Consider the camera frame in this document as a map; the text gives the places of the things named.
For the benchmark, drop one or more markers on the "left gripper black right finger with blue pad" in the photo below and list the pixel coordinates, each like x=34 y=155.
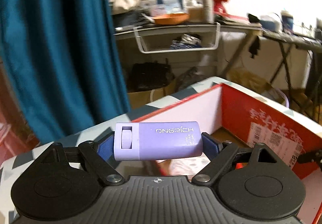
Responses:
x=221 y=156

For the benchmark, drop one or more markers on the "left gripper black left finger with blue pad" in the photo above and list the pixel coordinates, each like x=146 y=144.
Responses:
x=95 y=157

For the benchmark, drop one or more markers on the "lavender plastic pill case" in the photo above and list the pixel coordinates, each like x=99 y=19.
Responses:
x=157 y=141

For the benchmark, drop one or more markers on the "red strawberry cardboard box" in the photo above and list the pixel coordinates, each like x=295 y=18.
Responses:
x=249 y=118

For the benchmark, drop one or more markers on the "pink chair backdrop poster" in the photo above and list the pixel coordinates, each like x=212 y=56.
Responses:
x=16 y=135

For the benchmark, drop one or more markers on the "geometric patterned table cloth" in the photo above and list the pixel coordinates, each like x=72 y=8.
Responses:
x=75 y=138

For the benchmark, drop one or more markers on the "teal curtain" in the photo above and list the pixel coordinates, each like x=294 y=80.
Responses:
x=62 y=61

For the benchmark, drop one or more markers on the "cluttered white side table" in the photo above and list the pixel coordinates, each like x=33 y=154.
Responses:
x=252 y=32

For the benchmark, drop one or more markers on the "orange shallow bowl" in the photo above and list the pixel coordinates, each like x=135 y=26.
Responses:
x=171 y=19

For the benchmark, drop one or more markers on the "white wire basket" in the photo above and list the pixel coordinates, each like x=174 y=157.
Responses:
x=177 y=39

